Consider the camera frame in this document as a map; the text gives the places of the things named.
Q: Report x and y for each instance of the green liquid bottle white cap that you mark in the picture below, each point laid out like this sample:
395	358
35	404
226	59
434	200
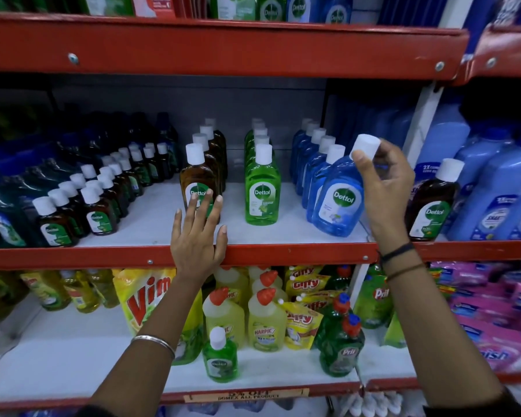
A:
258	125
260	131
262	195
261	140

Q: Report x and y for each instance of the group of large light-blue bottles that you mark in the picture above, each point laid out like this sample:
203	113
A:
495	186

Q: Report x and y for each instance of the group of shadowed blue bottles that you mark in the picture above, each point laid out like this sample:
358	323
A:
373	121

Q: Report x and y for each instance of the black wrist band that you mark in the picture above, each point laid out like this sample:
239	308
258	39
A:
397	251

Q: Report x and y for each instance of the green white pack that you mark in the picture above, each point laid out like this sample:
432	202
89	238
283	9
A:
108	4

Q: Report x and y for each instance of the tall blue bottle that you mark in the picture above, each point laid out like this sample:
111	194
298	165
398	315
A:
336	9
303	7

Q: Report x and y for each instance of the row of blue liquid bottles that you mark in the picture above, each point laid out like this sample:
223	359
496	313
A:
315	169

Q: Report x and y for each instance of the yellow liquid bottle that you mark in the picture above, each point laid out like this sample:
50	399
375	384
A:
105	286
47	290
82	293

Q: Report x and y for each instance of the silver bangle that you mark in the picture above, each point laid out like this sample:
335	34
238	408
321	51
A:
156	341

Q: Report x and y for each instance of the pile of pink packets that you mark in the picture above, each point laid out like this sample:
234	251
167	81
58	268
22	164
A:
490	312

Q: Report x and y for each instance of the row of dark blue packs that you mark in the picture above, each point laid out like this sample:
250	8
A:
412	10

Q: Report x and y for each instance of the blue antiseptic bottle white cap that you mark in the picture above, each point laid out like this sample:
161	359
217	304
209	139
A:
338	199

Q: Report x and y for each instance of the red metal shelf rack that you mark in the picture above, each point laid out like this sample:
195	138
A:
199	47
503	52

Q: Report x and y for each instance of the brown antiseptic bottle white cap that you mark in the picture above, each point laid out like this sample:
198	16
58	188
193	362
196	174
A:
211	122
206	131
432	204
195	173
200	141

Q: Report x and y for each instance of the person's right hand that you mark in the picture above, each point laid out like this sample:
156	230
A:
388	199

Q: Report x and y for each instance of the yellow cleaner bottle red cap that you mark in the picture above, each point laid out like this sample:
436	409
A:
223	319
267	280
267	325
232	282

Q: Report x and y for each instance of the person's right thumb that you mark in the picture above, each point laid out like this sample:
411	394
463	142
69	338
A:
362	169

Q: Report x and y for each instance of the group of dark teal bottles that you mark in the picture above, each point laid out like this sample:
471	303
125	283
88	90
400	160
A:
2	221

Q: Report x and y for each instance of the person's left forearm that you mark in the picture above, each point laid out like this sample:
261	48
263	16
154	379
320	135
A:
152	338

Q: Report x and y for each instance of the person's right forearm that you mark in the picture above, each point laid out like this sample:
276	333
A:
434	330

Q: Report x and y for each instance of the group of small brown bottles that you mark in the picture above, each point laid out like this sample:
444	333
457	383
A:
97	212

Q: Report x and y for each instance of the group of dark green bottles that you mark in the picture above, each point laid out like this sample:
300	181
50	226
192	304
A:
30	2

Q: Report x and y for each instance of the small green pouch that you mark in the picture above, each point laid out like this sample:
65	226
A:
395	332

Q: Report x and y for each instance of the person's left little finger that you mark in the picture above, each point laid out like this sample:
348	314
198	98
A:
179	221

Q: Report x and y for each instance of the person's left thumb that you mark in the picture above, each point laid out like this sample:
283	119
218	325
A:
222	242

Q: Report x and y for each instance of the black sleeve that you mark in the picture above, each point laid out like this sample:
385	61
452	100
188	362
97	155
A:
97	412
477	406

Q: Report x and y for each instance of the thin dark wrist thread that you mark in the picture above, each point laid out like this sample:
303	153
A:
406	271

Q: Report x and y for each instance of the red white pack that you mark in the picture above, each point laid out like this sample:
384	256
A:
154	5

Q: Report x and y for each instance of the person's left middle finger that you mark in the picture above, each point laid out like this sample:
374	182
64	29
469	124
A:
207	209

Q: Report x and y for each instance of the yellow price label strip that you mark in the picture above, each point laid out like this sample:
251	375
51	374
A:
245	395

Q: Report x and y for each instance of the person's left hand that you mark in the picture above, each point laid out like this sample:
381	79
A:
197	247

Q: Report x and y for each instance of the small green bottle white cap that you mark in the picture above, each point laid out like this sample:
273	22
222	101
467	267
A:
220	360

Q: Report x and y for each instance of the green dishwash pouch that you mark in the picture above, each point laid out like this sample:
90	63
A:
373	299

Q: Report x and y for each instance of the row of white bottles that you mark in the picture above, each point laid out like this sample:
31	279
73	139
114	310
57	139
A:
369	403

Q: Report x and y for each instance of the green dishwash bottle red cap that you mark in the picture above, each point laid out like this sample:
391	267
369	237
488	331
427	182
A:
342	277
332	317
341	351

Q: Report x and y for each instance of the group of dark capped bottles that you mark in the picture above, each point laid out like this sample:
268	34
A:
163	130

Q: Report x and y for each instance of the yellow refill pouch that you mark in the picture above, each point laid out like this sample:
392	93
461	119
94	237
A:
301	325
301	270
317	301
308	284

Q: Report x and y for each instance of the yellow dishwash pouch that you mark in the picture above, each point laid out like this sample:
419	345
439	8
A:
143	295

